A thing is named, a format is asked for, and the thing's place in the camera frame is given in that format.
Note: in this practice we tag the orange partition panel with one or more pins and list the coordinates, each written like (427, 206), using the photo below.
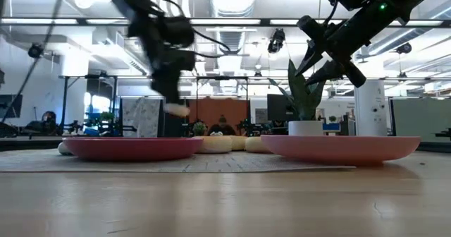
(211, 110)

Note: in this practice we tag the person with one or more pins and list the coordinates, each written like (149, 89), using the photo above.
(222, 127)
(48, 118)

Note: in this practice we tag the black ceiling spotlight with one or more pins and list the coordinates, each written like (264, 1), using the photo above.
(35, 50)
(404, 48)
(276, 41)

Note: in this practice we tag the black metal stand frame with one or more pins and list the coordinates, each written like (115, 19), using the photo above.
(65, 103)
(222, 78)

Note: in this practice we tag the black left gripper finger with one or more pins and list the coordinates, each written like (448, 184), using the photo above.
(173, 89)
(159, 87)

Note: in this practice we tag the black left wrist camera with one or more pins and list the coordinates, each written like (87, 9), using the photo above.
(179, 31)

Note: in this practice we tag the dark wall monitor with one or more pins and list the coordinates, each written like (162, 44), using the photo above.
(14, 106)

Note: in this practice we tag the patterned white cloth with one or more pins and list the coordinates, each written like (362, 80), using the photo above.
(141, 117)

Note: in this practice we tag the black aluminium table frame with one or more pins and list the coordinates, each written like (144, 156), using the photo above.
(28, 143)

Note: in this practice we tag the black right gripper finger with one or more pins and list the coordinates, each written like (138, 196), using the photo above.
(329, 73)
(313, 55)

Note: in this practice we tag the small potted plant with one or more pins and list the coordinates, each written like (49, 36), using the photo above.
(199, 128)

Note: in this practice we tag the green snake plant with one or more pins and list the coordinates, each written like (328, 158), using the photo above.
(303, 99)

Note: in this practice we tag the white round column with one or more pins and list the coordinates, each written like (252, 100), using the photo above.
(370, 110)

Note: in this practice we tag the black monitor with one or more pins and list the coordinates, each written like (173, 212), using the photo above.
(276, 108)

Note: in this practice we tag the black partition panel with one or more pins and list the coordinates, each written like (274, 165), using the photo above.
(176, 126)

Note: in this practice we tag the light pink plate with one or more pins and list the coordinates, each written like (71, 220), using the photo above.
(340, 150)

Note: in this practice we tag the dark pink plate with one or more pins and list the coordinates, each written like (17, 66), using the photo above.
(134, 150)

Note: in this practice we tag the small white sprinkled donut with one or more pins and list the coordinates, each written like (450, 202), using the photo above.
(177, 110)

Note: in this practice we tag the white plant pot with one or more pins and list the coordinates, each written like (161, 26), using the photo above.
(304, 127)

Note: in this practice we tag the black overhead crossbar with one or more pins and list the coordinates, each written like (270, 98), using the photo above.
(265, 22)

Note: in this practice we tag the grey woven placemat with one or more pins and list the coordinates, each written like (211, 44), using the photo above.
(211, 164)

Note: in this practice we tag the grey green partition panel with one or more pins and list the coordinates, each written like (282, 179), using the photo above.
(423, 117)

